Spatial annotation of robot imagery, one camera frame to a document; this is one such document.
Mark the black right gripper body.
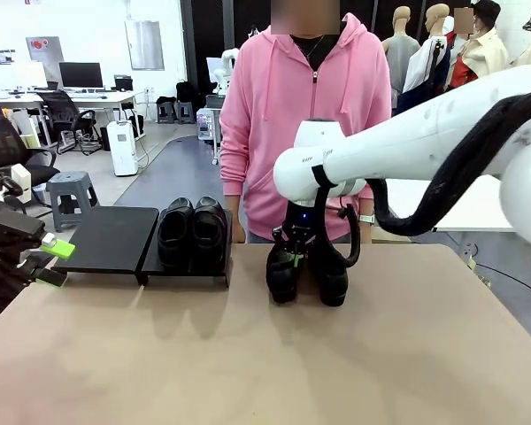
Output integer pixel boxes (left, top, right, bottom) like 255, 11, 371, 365
284, 200, 319, 249

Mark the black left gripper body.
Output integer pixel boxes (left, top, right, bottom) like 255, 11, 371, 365
0, 236, 27, 287

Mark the black leather shoe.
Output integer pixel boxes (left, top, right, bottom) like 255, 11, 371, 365
158, 197, 196, 271
265, 241, 311, 305
191, 195, 228, 272
308, 232, 350, 308

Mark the person's right forearm pink sleeve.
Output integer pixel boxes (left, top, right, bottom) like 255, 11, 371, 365
219, 167, 250, 220

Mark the black shoe stand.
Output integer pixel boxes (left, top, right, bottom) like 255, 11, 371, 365
51, 206, 162, 285
135, 209, 235, 290

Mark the person's right hand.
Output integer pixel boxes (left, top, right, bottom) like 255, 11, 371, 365
232, 216, 250, 244

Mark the grey plastic stool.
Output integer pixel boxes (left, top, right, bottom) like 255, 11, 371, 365
45, 171, 101, 234

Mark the black mesh office chair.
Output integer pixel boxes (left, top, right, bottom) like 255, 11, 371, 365
0, 92, 62, 203

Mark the white air purifier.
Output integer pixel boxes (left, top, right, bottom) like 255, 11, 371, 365
106, 120, 140, 178

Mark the person in pink hoodie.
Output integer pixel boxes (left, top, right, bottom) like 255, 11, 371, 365
219, 12, 393, 245

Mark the equipment cart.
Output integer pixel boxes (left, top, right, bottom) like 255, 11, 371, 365
196, 94, 225, 166

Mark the white monitor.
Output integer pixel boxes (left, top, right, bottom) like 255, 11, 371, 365
10, 61, 49, 89

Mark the white office desk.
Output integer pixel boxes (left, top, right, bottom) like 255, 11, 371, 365
0, 89, 145, 148

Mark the black plastic stool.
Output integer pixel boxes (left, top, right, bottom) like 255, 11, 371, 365
176, 101, 196, 125
156, 97, 179, 125

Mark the black computer monitor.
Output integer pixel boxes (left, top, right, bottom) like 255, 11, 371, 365
58, 61, 104, 89

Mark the white table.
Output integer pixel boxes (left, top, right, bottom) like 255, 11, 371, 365
380, 175, 515, 235

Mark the black backpack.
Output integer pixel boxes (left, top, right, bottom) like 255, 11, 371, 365
175, 81, 196, 104

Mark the mannequin in grey tank top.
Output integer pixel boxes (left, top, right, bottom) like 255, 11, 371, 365
382, 6, 422, 117

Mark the mannequin in white navy jacket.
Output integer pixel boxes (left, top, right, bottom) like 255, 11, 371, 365
402, 4, 453, 97

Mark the mannequin in red top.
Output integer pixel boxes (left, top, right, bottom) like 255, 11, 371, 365
446, 0, 511, 89

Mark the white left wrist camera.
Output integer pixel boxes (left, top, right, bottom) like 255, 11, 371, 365
10, 164, 32, 205

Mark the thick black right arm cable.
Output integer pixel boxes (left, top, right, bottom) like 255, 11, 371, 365
312, 88, 531, 272

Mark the grey wall cabinet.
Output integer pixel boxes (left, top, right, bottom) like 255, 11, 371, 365
25, 36, 65, 74

